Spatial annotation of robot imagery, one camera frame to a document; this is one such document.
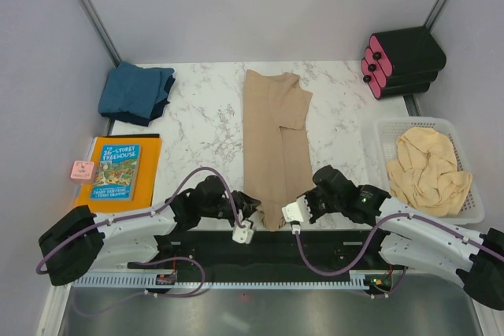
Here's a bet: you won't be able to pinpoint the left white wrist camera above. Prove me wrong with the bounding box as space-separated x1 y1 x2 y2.
232 220 254 245

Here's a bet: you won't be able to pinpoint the folded light blue t-shirt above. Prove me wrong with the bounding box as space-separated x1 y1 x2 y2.
98 61 175 118

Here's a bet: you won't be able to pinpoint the folded dark navy t-shirt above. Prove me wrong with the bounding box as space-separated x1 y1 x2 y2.
100 74 176 127

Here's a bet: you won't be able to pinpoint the left aluminium frame post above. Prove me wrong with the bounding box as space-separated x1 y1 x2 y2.
77 0 122 67

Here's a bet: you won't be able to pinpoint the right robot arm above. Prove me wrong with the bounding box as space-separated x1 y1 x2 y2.
282 165 503 311

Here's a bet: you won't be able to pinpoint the pale yellow t-shirt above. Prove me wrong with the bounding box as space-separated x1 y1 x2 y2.
386 127 473 217

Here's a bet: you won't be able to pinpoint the middle black pink case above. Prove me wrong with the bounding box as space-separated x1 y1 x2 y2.
361 47 438 90

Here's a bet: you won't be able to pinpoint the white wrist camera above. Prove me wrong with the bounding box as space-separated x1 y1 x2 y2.
232 220 254 245
282 196 311 223

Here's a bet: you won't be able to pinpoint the orange treehouse book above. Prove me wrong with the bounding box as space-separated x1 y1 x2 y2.
71 135 162 214

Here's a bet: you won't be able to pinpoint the top black pink case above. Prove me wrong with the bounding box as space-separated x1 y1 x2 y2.
369 26 447 77

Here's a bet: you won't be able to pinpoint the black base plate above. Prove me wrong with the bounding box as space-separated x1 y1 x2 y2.
126 227 410 286

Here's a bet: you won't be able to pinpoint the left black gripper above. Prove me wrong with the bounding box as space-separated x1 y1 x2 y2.
200 190 261 228

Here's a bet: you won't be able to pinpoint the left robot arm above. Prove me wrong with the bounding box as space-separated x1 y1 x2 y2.
36 175 261 286

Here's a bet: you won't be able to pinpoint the white plastic basket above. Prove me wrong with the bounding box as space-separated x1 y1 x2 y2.
374 116 484 225

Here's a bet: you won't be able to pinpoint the black pink case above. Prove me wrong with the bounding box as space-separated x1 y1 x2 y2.
361 59 432 100
361 47 438 90
369 26 447 77

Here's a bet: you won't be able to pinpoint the white slotted cable duct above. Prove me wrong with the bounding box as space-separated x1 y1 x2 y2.
73 266 391 290

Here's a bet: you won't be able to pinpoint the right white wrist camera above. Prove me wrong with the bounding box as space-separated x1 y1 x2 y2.
282 196 311 223

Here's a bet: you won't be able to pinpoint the small pink cube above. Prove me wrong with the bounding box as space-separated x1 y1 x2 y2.
70 161 95 182

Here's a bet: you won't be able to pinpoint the bottom black pink case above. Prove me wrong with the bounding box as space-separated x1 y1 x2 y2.
361 59 432 100

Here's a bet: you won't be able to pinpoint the aluminium front rails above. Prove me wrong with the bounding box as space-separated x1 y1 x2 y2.
54 240 485 273

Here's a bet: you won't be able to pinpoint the tan beige t-shirt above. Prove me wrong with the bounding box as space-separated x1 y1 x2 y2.
243 70 313 231

